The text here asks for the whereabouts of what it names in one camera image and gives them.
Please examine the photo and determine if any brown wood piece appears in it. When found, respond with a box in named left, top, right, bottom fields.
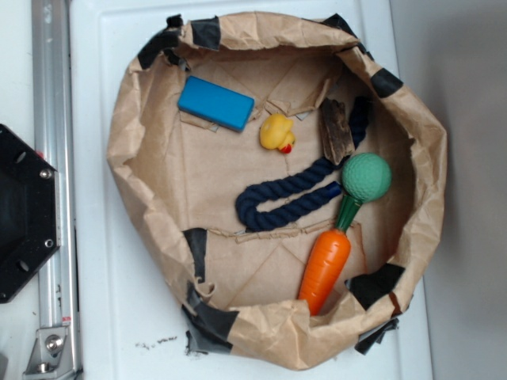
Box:
left=319, top=98, right=355, bottom=165

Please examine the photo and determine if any brown paper bag tray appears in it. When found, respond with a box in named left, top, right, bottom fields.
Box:
left=107, top=12, right=448, bottom=370

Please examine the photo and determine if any green golf ball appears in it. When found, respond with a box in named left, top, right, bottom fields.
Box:
left=341, top=153, right=392, bottom=203

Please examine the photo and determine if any metal corner bracket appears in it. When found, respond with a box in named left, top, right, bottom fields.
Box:
left=22, top=326, right=73, bottom=379

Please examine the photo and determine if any orange plastic carrot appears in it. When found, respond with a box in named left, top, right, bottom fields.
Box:
left=298, top=195, right=363, bottom=316

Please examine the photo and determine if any aluminium extrusion rail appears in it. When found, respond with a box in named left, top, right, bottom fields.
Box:
left=31, top=1, right=83, bottom=379

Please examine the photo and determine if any blue rectangular block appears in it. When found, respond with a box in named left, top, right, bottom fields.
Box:
left=177, top=76, right=254, bottom=132

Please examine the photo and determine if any dark blue rope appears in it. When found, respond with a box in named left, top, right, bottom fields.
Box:
left=234, top=96, right=374, bottom=234

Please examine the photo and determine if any yellow rubber duck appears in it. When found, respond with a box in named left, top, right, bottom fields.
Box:
left=259, top=113, right=295, bottom=154

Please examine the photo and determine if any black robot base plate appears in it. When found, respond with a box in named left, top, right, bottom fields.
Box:
left=1, top=124, right=59, bottom=304

